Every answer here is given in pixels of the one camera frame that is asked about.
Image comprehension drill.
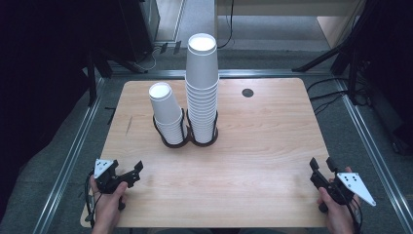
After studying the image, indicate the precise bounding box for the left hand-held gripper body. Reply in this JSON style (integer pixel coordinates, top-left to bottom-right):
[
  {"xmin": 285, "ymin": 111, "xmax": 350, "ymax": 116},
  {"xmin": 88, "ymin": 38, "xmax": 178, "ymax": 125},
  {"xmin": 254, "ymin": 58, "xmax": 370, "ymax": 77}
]
[{"xmin": 94, "ymin": 158, "xmax": 137, "ymax": 195}]

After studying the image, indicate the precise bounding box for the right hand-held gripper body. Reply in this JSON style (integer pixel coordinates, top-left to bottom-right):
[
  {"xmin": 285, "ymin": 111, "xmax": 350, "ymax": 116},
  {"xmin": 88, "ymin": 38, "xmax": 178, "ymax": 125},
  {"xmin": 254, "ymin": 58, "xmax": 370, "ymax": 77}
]
[{"xmin": 310, "ymin": 171, "xmax": 377, "ymax": 208}]

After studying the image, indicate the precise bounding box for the black double cup holder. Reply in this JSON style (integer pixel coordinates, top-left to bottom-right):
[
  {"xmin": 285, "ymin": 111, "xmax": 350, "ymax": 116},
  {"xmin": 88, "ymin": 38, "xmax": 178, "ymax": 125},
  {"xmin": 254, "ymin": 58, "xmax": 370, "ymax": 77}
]
[{"xmin": 152, "ymin": 107, "xmax": 219, "ymax": 149}]

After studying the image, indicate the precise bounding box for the tall stack of white cups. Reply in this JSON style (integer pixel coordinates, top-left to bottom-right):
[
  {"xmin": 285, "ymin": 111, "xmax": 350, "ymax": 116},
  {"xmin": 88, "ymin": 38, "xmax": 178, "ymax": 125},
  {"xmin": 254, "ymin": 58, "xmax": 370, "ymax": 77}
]
[{"xmin": 184, "ymin": 32, "xmax": 220, "ymax": 144}]

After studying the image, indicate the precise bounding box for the person's left hand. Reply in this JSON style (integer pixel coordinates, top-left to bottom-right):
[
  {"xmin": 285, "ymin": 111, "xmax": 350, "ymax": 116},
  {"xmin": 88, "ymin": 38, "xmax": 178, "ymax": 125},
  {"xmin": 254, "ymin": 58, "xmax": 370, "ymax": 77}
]
[{"xmin": 90, "ymin": 175, "xmax": 129, "ymax": 228}]

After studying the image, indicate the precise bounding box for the person's right hand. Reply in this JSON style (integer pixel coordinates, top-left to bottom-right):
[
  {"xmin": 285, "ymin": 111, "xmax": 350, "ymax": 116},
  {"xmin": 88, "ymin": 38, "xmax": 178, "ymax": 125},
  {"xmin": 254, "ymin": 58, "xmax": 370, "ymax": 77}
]
[{"xmin": 317, "ymin": 187, "xmax": 361, "ymax": 230}]

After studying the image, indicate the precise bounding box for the black tape strip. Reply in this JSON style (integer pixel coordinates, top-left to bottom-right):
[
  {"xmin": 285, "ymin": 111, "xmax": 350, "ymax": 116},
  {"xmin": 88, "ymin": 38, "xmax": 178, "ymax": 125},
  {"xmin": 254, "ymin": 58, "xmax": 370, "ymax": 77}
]
[{"xmin": 104, "ymin": 106, "xmax": 117, "ymax": 126}]

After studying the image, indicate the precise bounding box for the short stack of white cups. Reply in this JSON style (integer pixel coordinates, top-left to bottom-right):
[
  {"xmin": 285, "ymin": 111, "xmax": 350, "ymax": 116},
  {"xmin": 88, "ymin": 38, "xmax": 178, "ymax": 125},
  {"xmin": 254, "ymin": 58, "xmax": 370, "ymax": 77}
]
[{"xmin": 148, "ymin": 82, "xmax": 189, "ymax": 145}]

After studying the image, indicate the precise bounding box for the black upright stand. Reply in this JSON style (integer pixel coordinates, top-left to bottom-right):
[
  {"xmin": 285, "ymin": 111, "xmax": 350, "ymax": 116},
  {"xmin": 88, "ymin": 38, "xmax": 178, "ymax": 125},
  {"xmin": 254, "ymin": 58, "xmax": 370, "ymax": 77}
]
[{"xmin": 346, "ymin": 48, "xmax": 362, "ymax": 105}]

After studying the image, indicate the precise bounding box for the black stand with legs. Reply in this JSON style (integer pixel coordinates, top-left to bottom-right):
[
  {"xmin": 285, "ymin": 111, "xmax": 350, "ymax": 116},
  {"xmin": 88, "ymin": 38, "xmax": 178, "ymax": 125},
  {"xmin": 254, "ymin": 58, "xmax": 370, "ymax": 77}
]
[{"xmin": 85, "ymin": 48, "xmax": 149, "ymax": 107}]

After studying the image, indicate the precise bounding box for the black tripod stand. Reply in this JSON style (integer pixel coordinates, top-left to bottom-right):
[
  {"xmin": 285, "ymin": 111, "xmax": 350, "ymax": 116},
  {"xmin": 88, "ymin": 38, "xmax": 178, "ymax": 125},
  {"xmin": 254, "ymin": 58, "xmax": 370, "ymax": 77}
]
[{"xmin": 291, "ymin": 0, "xmax": 371, "ymax": 73}]

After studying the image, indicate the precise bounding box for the dark equipment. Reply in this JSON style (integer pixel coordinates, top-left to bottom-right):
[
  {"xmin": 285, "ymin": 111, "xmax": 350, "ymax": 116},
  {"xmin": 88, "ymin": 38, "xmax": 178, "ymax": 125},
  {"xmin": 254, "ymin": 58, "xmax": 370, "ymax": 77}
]
[{"xmin": 357, "ymin": 0, "xmax": 413, "ymax": 155}]

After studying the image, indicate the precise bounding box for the dark curtain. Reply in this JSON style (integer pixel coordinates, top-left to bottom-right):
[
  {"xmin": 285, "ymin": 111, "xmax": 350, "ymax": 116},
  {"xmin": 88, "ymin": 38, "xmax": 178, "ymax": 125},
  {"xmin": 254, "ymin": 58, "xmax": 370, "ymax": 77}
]
[{"xmin": 0, "ymin": 0, "xmax": 121, "ymax": 225}]

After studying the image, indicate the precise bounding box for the black cabinet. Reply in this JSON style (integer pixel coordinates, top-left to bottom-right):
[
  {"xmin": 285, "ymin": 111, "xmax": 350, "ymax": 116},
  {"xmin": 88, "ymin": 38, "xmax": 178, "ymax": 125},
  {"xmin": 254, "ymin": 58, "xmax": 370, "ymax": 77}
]
[{"xmin": 118, "ymin": 0, "xmax": 161, "ymax": 62}]

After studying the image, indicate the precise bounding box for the light wooden desk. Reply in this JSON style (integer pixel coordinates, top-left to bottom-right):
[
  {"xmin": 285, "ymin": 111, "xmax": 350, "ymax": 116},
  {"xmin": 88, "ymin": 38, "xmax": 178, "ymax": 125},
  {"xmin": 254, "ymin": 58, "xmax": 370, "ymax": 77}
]
[{"xmin": 213, "ymin": 0, "xmax": 368, "ymax": 50}]

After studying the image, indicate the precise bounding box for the left hand-held gripper cable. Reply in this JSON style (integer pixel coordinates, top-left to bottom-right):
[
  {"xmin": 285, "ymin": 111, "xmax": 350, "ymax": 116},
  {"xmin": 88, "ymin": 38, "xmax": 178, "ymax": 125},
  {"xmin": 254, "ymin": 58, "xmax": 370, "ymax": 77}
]
[{"xmin": 84, "ymin": 171, "xmax": 99, "ymax": 229}]

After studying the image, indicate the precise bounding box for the hand-held gripper cable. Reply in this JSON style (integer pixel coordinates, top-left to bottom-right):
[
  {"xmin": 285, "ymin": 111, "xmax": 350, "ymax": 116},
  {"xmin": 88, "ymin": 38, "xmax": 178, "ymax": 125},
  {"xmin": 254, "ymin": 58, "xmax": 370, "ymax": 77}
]
[
  {"xmin": 84, "ymin": 171, "xmax": 99, "ymax": 229},
  {"xmin": 348, "ymin": 197, "xmax": 363, "ymax": 234}
]

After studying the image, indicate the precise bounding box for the right hand-held gripper cable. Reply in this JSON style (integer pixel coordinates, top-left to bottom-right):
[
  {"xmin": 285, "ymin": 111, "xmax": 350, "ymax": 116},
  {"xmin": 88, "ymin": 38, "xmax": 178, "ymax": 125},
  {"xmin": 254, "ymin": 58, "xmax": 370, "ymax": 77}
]
[{"xmin": 348, "ymin": 197, "xmax": 363, "ymax": 234}]

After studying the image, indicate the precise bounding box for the metal floor rail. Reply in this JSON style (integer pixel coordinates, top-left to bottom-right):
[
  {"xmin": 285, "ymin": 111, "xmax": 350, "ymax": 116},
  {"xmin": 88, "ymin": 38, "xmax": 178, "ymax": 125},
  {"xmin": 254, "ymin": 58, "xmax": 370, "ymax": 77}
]
[
  {"xmin": 31, "ymin": 77, "xmax": 106, "ymax": 234},
  {"xmin": 108, "ymin": 68, "xmax": 335, "ymax": 80},
  {"xmin": 335, "ymin": 77, "xmax": 413, "ymax": 233}
]

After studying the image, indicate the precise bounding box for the black floor cable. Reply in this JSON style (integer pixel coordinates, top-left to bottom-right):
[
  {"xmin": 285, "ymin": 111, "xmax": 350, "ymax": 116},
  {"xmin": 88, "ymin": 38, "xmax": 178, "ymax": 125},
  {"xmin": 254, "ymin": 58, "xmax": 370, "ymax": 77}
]
[
  {"xmin": 306, "ymin": 76, "xmax": 350, "ymax": 94},
  {"xmin": 310, "ymin": 90, "xmax": 350, "ymax": 101},
  {"xmin": 313, "ymin": 96, "xmax": 347, "ymax": 115}
]

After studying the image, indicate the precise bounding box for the white floor cable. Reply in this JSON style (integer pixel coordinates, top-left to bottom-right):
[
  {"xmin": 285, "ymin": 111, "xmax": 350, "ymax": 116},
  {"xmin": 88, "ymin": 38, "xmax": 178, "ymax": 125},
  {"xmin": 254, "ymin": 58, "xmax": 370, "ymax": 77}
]
[{"xmin": 135, "ymin": 45, "xmax": 164, "ymax": 73}]

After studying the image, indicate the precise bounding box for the black hanging cable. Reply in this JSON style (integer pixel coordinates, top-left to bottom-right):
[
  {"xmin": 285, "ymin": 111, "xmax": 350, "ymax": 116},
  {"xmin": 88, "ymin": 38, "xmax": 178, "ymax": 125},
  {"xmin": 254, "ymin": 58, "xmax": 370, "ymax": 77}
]
[{"xmin": 216, "ymin": 0, "xmax": 236, "ymax": 50}]

